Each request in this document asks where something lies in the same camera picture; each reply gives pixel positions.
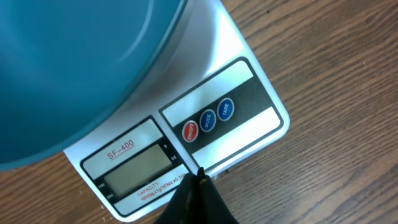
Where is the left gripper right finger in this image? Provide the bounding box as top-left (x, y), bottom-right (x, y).
top-left (196, 167), bottom-right (239, 224)

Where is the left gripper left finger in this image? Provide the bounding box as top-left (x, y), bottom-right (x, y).
top-left (154, 173), bottom-right (195, 224)

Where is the blue metal bowl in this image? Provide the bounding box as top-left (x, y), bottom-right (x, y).
top-left (1, 0), bottom-right (186, 171)

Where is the white digital kitchen scale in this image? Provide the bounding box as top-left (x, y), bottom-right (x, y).
top-left (65, 0), bottom-right (290, 222)

